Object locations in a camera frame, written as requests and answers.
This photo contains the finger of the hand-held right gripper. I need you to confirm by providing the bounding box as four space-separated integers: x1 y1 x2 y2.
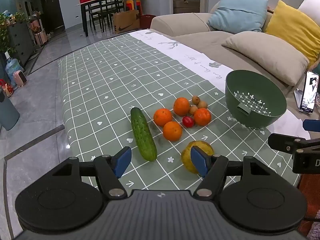
268 133 302 153
302 119 320 132

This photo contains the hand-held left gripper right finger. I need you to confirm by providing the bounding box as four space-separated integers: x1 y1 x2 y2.
190 146 272 197

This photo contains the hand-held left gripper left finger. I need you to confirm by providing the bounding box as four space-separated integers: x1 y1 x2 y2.
51 147 132 197

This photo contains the green cucumber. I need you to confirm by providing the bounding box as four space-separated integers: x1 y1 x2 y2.
130 107 157 162

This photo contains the orange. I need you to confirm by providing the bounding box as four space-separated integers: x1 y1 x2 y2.
173 97 191 116
153 108 173 127
163 121 183 141
194 108 212 126

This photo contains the red cherry tomato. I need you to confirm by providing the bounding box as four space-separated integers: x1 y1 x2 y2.
182 116 195 128

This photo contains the green colander bowl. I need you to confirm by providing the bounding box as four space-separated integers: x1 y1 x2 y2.
225 69 287 128

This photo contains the white phone stand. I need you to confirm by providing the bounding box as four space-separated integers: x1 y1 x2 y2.
293 87 313 117

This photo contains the smartphone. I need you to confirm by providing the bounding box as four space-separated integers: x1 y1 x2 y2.
299 70 319 113

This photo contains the orange fuzzy cloth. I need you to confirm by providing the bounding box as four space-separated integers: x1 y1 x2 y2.
299 172 320 222

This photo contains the beige cushion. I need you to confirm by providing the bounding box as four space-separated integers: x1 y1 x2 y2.
221 31 310 87

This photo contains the green checked tablecloth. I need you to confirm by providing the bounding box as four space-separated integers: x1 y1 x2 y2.
57 29 310 200

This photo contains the yellow cushion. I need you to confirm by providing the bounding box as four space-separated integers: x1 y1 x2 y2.
265 0 320 69

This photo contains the white cushion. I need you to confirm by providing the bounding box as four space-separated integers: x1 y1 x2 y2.
297 0 320 23

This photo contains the beige sofa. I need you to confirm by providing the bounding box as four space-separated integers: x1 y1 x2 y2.
149 1 320 110

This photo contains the grey blue trash bin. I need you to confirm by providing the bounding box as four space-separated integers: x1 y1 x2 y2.
0 87 20 131

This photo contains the pink space heater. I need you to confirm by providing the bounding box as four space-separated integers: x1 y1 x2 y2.
14 71 27 87

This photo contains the light blue cushion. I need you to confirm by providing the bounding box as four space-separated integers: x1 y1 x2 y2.
207 0 269 34

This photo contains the brown paper bag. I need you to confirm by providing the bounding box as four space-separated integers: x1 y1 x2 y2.
113 10 140 34

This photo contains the red bin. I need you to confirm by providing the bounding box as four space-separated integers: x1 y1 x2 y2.
139 14 157 30

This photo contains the blue water bottle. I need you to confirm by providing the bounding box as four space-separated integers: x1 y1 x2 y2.
5 57 24 85

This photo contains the pink suitcase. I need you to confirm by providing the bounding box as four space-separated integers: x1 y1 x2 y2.
34 30 48 46

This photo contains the colourful stool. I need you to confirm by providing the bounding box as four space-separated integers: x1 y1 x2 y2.
124 0 143 16

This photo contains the dark grey cabinet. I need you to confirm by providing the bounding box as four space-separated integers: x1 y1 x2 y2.
7 19 35 66

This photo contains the black dining table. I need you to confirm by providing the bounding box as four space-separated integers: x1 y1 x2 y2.
75 0 128 37

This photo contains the black dining chair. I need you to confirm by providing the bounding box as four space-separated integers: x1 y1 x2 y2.
89 0 121 32

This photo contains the dark door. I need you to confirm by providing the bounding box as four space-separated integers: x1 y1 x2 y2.
40 0 65 31

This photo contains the green houseplant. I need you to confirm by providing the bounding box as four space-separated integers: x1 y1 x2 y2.
0 11 28 53

